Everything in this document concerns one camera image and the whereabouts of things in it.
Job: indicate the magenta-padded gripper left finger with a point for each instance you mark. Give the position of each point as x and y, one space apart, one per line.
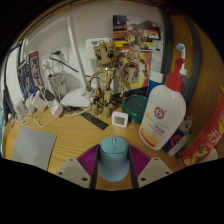
71 170

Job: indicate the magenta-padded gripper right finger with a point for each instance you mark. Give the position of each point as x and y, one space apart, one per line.
155 169

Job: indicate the light blue computer mouse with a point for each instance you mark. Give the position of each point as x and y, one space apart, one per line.
114 160

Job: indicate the grey mouse pad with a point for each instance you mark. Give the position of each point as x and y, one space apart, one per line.
33 148

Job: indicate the small blue white box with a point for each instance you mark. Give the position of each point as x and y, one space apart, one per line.
176 140

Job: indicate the white red-pump lotion bottle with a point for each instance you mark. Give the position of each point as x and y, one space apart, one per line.
163 116

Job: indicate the black ruler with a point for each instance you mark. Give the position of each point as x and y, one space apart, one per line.
95 120

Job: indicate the small white square clock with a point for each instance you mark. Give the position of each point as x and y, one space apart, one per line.
119 119

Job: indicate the white power strip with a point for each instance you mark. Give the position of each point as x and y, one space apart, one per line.
56 108

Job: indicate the dark green round container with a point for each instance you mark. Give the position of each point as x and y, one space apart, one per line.
135 108

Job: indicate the red yellow snack tube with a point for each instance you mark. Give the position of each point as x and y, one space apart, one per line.
208 133

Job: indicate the large white power adapter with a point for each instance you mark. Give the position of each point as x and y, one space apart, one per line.
41 100

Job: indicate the small white charger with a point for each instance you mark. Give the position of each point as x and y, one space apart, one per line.
29 104

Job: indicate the clear plastic cup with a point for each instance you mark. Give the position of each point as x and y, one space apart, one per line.
19 106

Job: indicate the blue white-capped bottle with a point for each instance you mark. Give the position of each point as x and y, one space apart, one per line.
155 83

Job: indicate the steel cup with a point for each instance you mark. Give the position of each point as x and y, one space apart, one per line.
56 85

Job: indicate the brown brick-built tree figure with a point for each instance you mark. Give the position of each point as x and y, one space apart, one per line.
105 78

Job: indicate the blue robot model kit box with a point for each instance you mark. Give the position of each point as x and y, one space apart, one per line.
31 75

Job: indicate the colourful printed figure box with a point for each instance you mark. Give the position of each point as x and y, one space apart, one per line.
143 33

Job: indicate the white wall socket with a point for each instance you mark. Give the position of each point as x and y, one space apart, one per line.
63 55
45 62

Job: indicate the white wall-mounted box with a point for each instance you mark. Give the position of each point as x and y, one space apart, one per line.
93 45

